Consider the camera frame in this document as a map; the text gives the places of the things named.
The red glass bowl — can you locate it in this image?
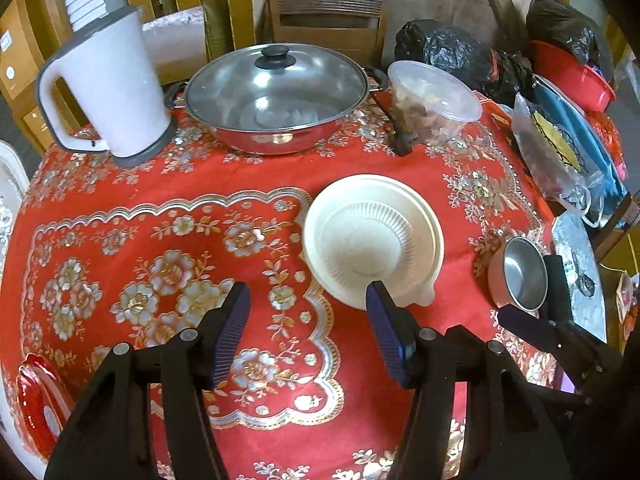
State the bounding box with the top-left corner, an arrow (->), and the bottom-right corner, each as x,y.
16,353 -> 74,460

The pink steel cup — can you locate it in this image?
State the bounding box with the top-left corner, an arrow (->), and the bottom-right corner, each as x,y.
487,236 -> 549,313

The wooden chair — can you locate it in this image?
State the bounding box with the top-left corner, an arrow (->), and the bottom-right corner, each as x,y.
267,0 -> 387,67

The cream plastic bowl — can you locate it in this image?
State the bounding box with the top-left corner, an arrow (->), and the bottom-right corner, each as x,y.
303,174 -> 445,310

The wooden cabinet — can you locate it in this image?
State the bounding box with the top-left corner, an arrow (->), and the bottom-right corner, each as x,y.
1,0 -> 72,154

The steel pot glass lid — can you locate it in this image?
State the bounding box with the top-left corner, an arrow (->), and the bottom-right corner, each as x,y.
165,44 -> 390,156

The black plastic bag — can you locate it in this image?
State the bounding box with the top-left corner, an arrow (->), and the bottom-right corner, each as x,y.
394,20 -> 534,107

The clear bag of dried goods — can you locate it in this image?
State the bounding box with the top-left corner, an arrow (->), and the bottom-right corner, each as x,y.
512,93 -> 604,228

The white electric kettle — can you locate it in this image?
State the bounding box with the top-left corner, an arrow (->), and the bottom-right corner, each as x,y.
36,6 -> 177,168

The white ornate chair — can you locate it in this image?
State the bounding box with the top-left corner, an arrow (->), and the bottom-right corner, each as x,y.
0,141 -> 29,268

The clear plastic food container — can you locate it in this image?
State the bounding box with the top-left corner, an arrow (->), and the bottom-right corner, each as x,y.
387,61 -> 483,143

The black power cord plug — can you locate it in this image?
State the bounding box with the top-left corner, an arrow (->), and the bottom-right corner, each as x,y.
372,92 -> 419,157

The red plastic basin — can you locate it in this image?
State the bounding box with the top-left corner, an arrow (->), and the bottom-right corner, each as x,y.
529,40 -> 616,112

